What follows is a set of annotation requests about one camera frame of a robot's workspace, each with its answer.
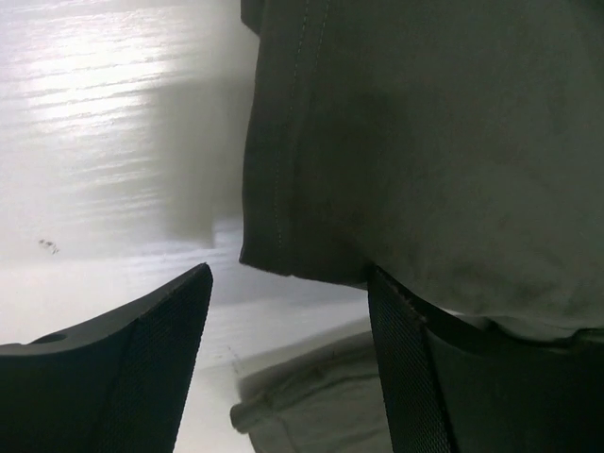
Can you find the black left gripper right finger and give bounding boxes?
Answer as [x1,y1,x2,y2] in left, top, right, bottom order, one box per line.
[367,269,603,453]

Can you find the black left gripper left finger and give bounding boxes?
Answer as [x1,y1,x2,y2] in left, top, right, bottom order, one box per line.
[1,264,212,452]

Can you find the dark olive green shorts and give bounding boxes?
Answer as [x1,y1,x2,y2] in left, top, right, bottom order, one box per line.
[240,1,603,341]

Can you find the aluminium table edge rail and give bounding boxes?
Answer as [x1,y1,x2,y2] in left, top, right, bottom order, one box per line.
[230,332,393,453]

